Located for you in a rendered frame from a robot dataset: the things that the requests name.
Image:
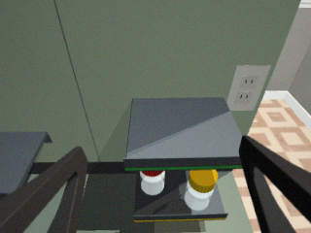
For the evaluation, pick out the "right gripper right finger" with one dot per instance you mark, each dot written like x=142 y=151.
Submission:
x=259 y=162

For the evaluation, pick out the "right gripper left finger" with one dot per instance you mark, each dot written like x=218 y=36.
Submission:
x=21 y=207

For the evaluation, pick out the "clear glass bottle with yellow cap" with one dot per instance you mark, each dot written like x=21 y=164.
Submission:
x=200 y=187

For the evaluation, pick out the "clear bottle with red cap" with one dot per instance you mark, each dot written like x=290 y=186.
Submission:
x=154 y=183

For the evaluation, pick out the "dark grey wall shelves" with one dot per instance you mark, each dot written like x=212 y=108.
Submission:
x=163 y=132

